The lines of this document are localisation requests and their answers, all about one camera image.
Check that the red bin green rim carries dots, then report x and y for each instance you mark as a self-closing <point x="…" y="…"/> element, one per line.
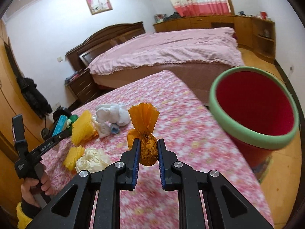
<point x="255" y="110"/>

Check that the bed with pink quilt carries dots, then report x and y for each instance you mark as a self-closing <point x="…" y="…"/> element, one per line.
<point x="196" y="56"/>

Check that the white crumpled wrapper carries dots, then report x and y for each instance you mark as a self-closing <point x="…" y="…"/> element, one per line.
<point x="109" y="118"/>

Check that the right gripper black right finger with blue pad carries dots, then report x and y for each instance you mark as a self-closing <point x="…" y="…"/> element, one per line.
<point x="206" y="200"/>

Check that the pink floral tablecloth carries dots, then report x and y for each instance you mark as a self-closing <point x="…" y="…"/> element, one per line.
<point x="190" y="131"/>

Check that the black hanging clothes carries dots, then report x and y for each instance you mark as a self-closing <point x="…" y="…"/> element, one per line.
<point x="35" y="99"/>

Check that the orange candy pouch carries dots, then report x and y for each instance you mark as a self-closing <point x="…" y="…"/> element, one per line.
<point x="144" y="117"/>

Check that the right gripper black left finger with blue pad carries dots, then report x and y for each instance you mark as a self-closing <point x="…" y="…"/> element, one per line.
<point x="92" y="199"/>

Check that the wooden wardrobe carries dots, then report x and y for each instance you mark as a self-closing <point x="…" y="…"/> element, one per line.
<point x="12" y="104"/>

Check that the wall outlet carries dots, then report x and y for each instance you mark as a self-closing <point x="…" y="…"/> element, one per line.
<point x="59" y="59"/>

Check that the teal flat box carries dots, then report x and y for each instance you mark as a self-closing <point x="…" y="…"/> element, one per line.
<point x="61" y="125"/>

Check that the framed wedding photo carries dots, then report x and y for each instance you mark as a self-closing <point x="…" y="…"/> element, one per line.
<point x="99" y="6"/>

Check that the green bottle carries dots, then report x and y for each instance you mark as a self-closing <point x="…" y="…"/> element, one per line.
<point x="71" y="120"/>

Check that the book under bin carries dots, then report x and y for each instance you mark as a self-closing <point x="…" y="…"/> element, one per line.
<point x="262" y="169"/>

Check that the dark wooden headboard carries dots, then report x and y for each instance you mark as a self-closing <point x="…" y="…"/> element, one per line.
<point x="82" y="55"/>

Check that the left hand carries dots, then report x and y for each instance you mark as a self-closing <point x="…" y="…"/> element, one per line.
<point x="31" y="189"/>

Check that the dark wooden nightstand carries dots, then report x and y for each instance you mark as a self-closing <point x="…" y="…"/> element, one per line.
<point x="83" y="86"/>

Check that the yellow honeycomb paper piece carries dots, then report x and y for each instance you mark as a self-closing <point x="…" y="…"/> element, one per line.
<point x="72" y="157"/>

